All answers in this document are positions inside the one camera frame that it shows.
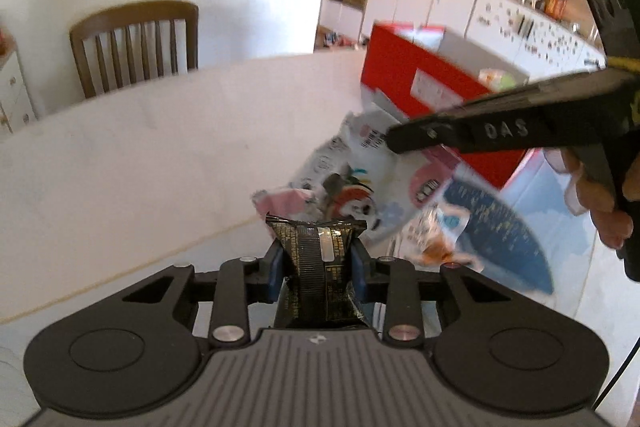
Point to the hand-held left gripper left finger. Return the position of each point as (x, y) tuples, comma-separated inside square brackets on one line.
[(274, 269)]

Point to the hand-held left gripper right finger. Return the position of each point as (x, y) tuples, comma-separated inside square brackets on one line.
[(358, 269)]

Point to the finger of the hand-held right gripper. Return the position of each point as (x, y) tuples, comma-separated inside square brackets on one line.
[(500, 132), (550, 94)]

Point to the gold black foil snack packet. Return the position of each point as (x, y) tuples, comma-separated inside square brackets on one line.
[(310, 267)]

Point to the pink white cartoon snack packet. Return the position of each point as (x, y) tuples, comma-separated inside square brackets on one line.
[(350, 157)]

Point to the red cardboard box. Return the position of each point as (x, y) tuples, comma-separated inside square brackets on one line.
[(395, 62)]

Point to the white marble desktop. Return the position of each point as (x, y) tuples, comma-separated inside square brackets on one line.
[(125, 157)]

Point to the person's right hand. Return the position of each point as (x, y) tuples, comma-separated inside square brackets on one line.
[(595, 212)]

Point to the long white cabinet with magnets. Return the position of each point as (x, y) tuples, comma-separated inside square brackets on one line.
[(530, 37)]

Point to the small white blue orange packet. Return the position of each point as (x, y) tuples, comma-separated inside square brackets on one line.
[(440, 247)]

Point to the blue speckled placemat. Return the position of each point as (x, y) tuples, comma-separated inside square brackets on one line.
[(495, 227)]

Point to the white double door cabinet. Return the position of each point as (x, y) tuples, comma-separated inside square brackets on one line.
[(420, 2)]

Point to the brown wooden slatted chair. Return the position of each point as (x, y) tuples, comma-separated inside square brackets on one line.
[(130, 9)]

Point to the small white side cabinet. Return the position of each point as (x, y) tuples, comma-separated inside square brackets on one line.
[(12, 97)]

